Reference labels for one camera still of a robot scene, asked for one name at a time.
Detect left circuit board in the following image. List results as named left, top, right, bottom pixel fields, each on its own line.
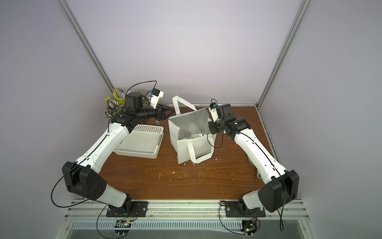
left=114, top=220, right=132, bottom=238

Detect aluminium mounting rail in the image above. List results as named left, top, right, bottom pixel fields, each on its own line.
left=61, top=200, right=311, bottom=231

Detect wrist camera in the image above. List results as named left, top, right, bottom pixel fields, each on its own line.
left=150, top=88, right=164, bottom=109
left=209, top=99, right=218, bottom=122

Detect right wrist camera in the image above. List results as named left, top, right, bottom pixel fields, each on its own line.
left=209, top=99, right=218, bottom=122

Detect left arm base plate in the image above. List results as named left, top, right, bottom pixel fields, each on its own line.
left=106, top=201, right=149, bottom=218

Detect white insulated delivery bag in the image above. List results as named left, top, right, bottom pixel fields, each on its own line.
left=168, top=96, right=216, bottom=164

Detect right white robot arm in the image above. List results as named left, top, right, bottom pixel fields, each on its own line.
left=209, top=103, right=299, bottom=214

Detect white perforated plastic basket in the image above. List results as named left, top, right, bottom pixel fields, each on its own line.
left=113, top=124, right=164, bottom=159

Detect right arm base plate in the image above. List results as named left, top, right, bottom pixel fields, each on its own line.
left=221, top=201, right=266, bottom=218

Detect white ice pack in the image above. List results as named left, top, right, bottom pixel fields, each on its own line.
left=182, top=128, right=207, bottom=139

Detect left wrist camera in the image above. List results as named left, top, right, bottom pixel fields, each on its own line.
left=150, top=88, right=164, bottom=109

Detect circuit board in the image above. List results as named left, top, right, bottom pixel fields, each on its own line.
left=241, top=218, right=260, bottom=237
left=114, top=220, right=132, bottom=238

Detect right circuit board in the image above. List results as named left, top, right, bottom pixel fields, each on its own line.
left=241, top=218, right=260, bottom=237

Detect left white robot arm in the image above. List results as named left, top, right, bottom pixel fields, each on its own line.
left=62, top=89, right=174, bottom=214

